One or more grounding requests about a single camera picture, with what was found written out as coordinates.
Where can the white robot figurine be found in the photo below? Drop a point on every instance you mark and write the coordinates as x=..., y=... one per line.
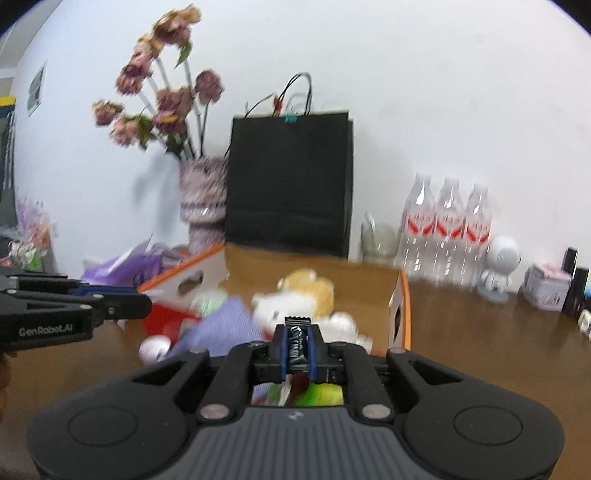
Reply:
x=502, y=258

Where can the left water bottle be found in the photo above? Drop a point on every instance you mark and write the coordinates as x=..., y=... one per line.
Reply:
x=418, y=223

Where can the water bottle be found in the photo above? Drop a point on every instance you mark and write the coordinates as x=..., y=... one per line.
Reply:
x=418, y=223
x=449, y=227
x=478, y=221

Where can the black paper bag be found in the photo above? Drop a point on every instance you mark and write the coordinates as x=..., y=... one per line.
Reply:
x=290, y=186

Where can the purple knitted cloth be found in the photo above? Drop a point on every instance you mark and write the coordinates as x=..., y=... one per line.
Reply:
x=230, y=325

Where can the purple tissue pack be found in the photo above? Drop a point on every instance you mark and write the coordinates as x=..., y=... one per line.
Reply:
x=130, y=269

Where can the black snack packet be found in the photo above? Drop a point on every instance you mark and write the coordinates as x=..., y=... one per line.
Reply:
x=297, y=344

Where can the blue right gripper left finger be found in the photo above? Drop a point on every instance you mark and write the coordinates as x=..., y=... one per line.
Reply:
x=278, y=355

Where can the small white tin box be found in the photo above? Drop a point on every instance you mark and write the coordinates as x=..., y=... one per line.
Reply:
x=546, y=287

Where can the grey glass cup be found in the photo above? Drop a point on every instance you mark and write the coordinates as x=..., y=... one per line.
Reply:
x=379, y=244

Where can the black lipstick tube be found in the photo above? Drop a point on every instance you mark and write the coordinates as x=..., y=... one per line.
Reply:
x=570, y=261

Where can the orange cardboard box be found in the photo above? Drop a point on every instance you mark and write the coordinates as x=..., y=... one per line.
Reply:
x=354, y=300

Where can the colourful wrapped items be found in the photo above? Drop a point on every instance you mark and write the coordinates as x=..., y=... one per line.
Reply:
x=31, y=247

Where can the purple ceramic vase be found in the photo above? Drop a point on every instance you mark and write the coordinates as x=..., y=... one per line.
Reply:
x=203, y=192

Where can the dried pink rose bouquet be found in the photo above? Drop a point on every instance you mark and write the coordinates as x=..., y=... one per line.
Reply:
x=176, y=117

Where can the white plastic spoon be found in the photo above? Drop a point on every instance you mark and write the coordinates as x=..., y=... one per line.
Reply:
x=369, y=218

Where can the right water bottle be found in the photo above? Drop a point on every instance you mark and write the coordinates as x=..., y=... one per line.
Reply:
x=478, y=221

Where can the black cosmetic tube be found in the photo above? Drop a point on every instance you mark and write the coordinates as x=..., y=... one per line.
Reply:
x=574, y=302

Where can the yellow white plush toy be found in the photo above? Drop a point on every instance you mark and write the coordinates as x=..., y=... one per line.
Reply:
x=303, y=293

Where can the middle water bottle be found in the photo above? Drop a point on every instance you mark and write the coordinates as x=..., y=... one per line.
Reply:
x=449, y=227

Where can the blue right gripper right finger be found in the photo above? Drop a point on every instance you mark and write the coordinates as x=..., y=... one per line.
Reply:
x=314, y=339

